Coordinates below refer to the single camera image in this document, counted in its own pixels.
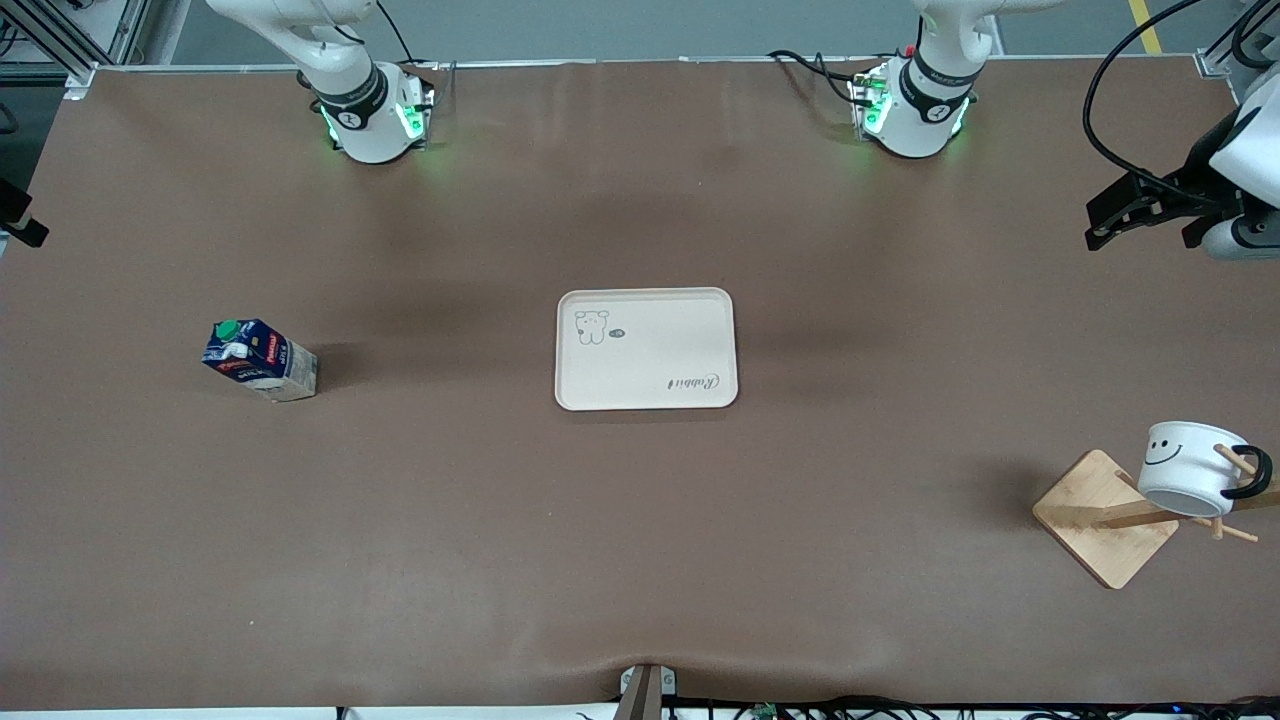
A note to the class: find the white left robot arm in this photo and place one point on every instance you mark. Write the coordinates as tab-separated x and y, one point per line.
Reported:
920	125

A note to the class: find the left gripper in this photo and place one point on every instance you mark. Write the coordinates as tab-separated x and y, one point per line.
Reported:
1190	184

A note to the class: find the wooden mug stand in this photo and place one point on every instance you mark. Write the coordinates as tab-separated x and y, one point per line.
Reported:
1100	535

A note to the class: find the aluminium frame extrusion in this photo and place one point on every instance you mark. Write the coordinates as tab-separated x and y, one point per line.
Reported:
1215	60
50	35

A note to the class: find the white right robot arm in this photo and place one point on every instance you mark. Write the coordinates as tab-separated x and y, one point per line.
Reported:
365	125

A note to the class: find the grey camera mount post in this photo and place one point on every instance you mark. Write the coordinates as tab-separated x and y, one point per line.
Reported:
640	700

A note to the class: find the blue milk carton green cap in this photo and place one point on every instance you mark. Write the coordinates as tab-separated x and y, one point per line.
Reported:
262	362

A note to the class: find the cream rabbit print tray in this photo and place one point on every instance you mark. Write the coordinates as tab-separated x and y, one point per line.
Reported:
650	360

